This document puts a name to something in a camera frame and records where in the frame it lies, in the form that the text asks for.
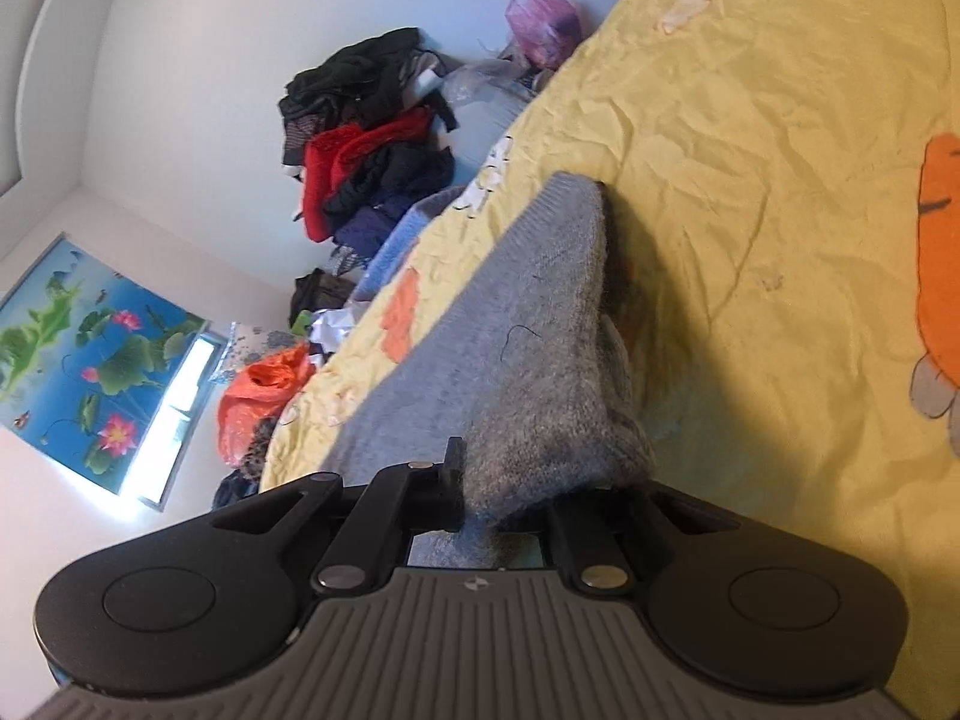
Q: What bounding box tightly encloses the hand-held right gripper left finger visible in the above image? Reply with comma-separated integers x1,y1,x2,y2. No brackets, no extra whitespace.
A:
210,436,467,592

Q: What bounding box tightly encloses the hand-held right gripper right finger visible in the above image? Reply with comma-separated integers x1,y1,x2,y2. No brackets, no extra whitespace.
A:
546,484,755,592

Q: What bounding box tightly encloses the grey sweater with navy sleeves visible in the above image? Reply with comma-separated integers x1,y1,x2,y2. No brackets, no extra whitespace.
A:
322,172,658,571

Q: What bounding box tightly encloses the pile of dark and red clothes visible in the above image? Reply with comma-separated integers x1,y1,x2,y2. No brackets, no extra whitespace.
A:
279,28,460,275

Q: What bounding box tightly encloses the leopard print cloth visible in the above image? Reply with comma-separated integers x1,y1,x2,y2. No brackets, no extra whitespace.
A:
238,416,282,485

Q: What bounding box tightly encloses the orange plastic bag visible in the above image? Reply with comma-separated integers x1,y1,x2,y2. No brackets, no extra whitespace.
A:
217,343,316,467

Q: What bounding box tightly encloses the white crumpled cloth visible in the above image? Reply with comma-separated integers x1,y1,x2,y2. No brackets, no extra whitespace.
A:
306,306,355,357

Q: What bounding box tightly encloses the floral pillow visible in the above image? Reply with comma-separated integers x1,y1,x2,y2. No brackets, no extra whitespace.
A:
221,321,305,372

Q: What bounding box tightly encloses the dark olive cloth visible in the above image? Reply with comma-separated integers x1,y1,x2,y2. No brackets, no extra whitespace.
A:
289,268,362,327

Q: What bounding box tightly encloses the window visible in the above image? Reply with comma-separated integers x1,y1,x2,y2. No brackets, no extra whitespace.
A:
120,330,227,512

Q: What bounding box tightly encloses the light blue knit cloth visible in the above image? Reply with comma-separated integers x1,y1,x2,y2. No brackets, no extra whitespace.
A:
351,184,472,302

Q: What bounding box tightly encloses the lotus print window blind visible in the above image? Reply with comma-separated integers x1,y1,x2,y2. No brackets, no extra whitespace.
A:
0,232,209,496

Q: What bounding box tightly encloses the yellow printed blanket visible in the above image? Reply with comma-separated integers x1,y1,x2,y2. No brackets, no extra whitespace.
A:
259,0,960,661

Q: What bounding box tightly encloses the clear plastic bag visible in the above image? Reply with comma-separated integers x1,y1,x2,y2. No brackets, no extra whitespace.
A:
441,54,542,107

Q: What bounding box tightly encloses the pink plastic bag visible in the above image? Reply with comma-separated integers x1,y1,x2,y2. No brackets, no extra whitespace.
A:
505,0,584,73

